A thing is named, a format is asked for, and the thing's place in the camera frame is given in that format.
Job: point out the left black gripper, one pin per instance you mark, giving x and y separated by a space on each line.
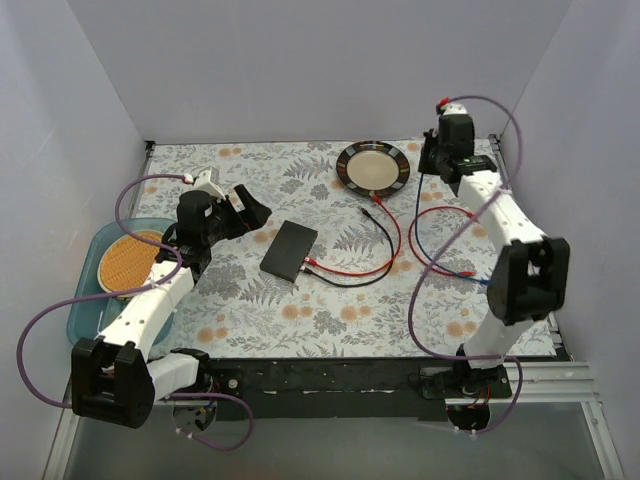
238 214

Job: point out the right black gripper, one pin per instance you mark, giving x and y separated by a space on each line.
428 161

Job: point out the black network switch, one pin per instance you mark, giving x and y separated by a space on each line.
287 253

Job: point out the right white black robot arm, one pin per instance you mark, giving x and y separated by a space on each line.
528 281

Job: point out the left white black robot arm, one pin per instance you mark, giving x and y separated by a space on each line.
113 378

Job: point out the dark rimmed beige plate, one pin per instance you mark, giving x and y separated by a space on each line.
373 168

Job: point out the floral tablecloth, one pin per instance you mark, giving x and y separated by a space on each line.
382 279

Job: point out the orange woven round plate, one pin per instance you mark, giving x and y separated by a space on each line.
126 264

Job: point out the teal plastic tray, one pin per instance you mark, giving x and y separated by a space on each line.
87 319

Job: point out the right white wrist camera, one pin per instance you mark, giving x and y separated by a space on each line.
448 107

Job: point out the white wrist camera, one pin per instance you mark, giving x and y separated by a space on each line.
448 107
207 181

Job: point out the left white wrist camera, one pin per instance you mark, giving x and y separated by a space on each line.
207 181

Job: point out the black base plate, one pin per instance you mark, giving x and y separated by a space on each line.
401 387

